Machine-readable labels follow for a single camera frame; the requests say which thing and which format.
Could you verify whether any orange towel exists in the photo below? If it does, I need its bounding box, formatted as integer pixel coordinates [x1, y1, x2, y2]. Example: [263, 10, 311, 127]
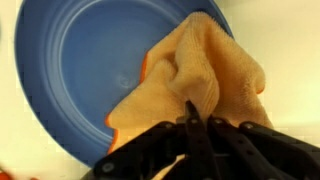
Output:
[104, 11, 274, 180]

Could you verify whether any blue plate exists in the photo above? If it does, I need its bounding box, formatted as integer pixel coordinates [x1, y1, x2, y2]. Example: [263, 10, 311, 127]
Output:
[14, 0, 234, 168]

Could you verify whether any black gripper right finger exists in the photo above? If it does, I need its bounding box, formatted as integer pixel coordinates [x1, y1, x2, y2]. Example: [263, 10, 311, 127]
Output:
[203, 114, 320, 180]

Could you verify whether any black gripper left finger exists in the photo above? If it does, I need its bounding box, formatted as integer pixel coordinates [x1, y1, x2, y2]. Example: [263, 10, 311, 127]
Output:
[93, 99, 205, 180]

